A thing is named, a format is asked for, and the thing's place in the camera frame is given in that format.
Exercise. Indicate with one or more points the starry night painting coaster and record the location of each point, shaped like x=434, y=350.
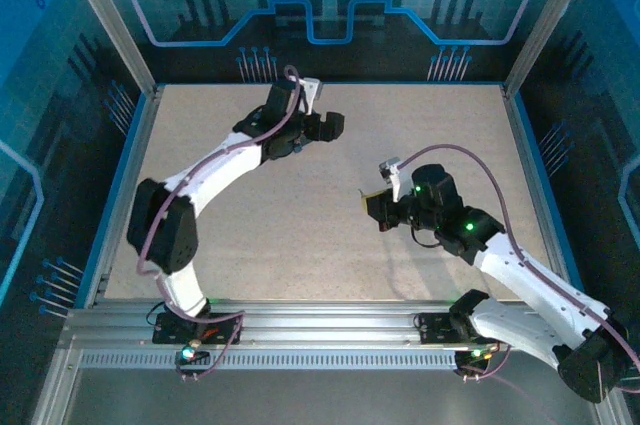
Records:
x=365, y=202

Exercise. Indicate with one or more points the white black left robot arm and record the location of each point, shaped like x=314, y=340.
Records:
x=220, y=165

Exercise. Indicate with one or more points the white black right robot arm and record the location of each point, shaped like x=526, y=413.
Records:
x=530, y=285

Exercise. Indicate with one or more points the connector plug with green light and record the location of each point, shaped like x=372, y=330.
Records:
x=477, y=355
x=189, y=354

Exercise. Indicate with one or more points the aluminium side rail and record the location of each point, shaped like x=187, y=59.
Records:
x=540, y=195
x=132, y=170

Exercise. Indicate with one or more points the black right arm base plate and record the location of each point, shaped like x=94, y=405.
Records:
x=432, y=330

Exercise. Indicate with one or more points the aluminium front rail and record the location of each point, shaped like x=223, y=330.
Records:
x=325, y=320

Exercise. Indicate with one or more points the aluminium corner post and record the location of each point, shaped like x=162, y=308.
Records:
x=107, y=20
x=552, y=20

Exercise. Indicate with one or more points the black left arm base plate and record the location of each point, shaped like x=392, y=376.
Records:
x=167, y=332

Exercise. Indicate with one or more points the aluminium frame leg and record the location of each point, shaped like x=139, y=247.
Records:
x=612, y=412
x=52, y=390

